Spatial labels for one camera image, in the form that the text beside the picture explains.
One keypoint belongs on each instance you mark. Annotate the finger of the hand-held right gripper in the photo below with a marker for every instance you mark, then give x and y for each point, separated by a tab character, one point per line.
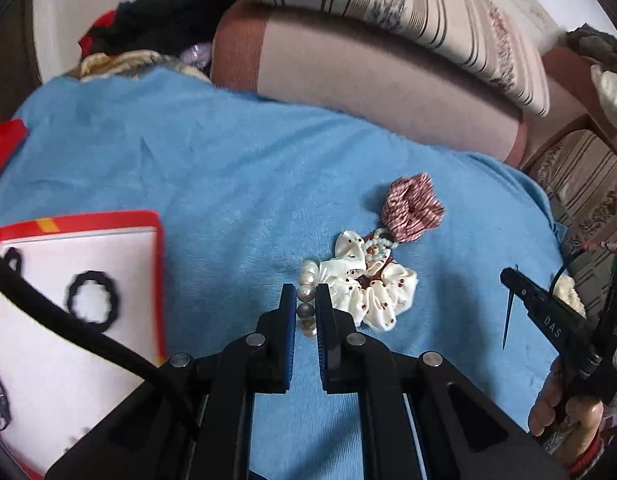
510	307
548	312

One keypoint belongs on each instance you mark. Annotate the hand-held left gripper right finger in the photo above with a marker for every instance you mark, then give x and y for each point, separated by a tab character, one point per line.
324	351

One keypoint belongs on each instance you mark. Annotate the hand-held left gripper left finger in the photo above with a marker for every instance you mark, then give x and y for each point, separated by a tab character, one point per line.
288	336

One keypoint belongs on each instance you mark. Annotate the red rimmed white box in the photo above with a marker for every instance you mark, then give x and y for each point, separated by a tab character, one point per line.
73	360

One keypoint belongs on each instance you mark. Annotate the person's right forearm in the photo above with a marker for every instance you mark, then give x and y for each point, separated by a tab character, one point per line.
595	452

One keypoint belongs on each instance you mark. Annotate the person's right hand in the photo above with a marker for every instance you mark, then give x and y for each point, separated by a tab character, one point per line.
550	407

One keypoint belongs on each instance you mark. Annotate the cream dotted scrunchie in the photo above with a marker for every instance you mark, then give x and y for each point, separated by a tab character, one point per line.
373	290

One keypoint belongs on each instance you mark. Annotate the patterned sofa cushion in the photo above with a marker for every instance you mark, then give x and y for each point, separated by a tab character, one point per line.
588	185

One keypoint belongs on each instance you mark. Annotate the red white striped scrunchie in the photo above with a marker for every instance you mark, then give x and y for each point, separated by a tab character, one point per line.
413	207

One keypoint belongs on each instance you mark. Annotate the blue blanket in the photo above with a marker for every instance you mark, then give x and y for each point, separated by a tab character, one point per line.
228	170

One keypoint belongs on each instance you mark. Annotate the pink brown bolster pillow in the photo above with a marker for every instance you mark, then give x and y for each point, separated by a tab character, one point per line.
368	80

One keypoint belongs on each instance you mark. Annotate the purple scrunchie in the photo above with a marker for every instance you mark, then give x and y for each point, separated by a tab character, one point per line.
197	55

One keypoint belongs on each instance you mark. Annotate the striped pillow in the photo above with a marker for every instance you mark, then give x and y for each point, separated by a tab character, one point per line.
418	15

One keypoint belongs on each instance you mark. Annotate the golden satin cloth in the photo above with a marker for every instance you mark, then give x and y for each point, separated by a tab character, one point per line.
123	62

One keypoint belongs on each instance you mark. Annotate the red flat lid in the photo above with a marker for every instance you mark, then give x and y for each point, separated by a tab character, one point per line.
3	152

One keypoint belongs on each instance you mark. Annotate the black clothing pile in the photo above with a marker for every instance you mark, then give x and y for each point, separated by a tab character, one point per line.
163	20

